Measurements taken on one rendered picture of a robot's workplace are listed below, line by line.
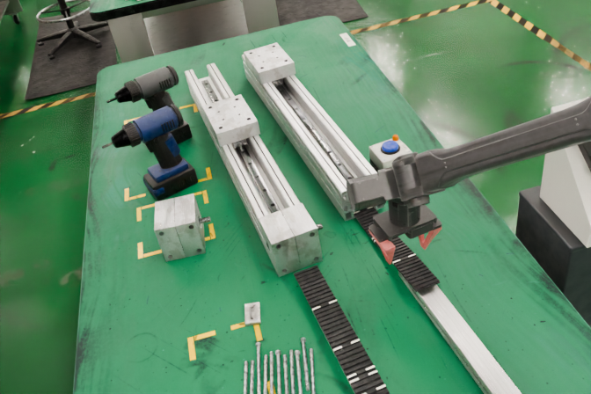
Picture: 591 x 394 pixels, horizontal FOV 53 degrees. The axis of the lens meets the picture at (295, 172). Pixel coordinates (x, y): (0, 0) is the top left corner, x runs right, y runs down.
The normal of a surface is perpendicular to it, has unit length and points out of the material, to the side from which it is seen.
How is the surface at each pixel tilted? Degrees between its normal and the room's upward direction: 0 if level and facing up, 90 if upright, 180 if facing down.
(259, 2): 90
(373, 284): 0
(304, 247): 90
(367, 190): 46
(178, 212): 0
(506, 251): 0
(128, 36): 90
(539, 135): 66
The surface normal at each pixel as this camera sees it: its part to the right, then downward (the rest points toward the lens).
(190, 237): 0.17, 0.57
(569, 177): -0.96, 0.25
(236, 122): -0.14, -0.79
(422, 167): -0.76, 0.10
